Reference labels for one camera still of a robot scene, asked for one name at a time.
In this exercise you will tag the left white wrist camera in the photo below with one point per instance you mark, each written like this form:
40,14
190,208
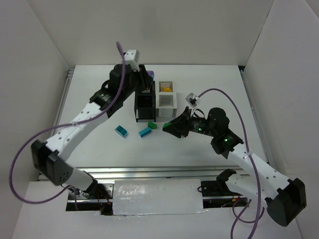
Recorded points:
131,58

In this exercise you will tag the green curved lego brick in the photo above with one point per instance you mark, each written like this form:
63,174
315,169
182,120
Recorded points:
152,125

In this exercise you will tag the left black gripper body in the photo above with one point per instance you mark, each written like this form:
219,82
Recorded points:
144,81

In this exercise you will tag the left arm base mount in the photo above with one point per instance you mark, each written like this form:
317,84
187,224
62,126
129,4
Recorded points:
101,201

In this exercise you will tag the yellow lego brick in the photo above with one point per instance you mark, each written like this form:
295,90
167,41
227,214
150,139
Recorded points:
166,89

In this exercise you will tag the black slotted container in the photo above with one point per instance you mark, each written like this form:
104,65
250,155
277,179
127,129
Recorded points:
145,105

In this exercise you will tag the white tape covered plate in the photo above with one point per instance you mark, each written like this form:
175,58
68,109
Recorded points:
157,197

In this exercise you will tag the white slotted container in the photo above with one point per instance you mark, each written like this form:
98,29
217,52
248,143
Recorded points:
166,102

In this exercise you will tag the teal long lego brick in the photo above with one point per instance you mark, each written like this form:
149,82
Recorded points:
145,132

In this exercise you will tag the purple round flower lego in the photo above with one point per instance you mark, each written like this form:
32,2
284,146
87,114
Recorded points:
151,74

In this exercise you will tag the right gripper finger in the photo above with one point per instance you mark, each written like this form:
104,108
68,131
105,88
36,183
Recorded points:
181,119
175,130

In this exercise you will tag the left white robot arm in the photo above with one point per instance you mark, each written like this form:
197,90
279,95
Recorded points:
50,157

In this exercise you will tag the teal curved lego brick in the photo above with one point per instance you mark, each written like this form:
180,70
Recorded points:
121,131

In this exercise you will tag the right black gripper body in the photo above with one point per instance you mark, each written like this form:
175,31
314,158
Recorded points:
186,123

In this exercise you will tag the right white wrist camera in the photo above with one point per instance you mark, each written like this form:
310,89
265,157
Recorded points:
193,100

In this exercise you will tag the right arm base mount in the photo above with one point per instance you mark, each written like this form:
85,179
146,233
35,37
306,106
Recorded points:
216,194

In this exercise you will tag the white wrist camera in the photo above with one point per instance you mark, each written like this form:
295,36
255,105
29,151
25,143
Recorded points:
131,58
193,100

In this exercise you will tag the small green lego brick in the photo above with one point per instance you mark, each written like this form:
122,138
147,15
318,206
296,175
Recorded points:
166,124

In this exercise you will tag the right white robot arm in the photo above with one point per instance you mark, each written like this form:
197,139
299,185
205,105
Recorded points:
284,198

